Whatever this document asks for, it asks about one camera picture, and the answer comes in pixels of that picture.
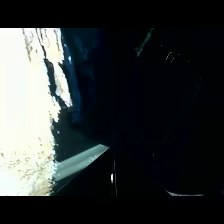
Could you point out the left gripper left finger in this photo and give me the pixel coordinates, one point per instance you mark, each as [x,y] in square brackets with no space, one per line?
[90,176]

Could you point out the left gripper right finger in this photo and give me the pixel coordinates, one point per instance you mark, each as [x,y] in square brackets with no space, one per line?
[130,181]

